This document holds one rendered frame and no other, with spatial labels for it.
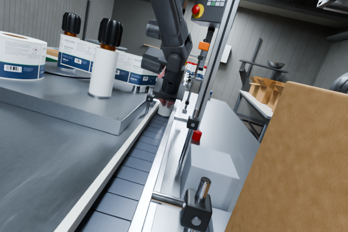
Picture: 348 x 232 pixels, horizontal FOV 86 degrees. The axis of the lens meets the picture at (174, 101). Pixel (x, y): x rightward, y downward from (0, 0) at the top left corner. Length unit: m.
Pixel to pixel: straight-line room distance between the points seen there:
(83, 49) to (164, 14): 0.69
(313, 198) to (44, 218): 0.35
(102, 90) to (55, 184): 0.44
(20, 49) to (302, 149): 0.85
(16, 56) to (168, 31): 0.59
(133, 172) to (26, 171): 0.21
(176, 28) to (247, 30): 5.01
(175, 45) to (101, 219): 0.37
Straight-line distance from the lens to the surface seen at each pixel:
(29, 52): 0.88
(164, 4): 0.44
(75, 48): 1.10
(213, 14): 0.88
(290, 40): 5.64
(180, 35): 0.46
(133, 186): 0.37
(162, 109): 0.71
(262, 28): 5.51
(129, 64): 0.97
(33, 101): 0.73
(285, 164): 0.24
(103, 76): 0.77
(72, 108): 0.66
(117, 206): 0.33
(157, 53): 0.55
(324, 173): 0.21
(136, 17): 5.27
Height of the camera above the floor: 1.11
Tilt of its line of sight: 13 degrees down
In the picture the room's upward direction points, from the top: 15 degrees clockwise
